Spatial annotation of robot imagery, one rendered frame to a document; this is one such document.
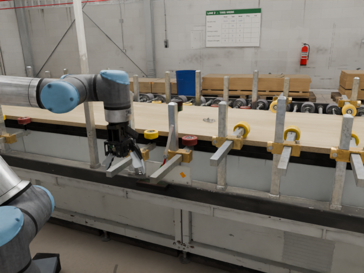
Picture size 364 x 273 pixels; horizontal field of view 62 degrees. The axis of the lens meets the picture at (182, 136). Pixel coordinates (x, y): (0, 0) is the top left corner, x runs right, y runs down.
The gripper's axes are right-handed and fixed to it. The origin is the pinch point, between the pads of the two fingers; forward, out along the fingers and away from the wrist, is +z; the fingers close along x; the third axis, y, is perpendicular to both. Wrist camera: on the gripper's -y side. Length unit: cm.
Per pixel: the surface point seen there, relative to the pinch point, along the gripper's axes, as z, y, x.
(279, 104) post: -20, -38, 52
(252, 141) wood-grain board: 4, -60, 40
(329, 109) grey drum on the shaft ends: 12, -183, 91
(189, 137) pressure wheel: 3, -54, 8
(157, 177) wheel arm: 8.4, -15.2, 6.1
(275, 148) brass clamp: -1, -37, 52
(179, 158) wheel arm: 8.4, -37.8, 8.1
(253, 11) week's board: -110, -750, -29
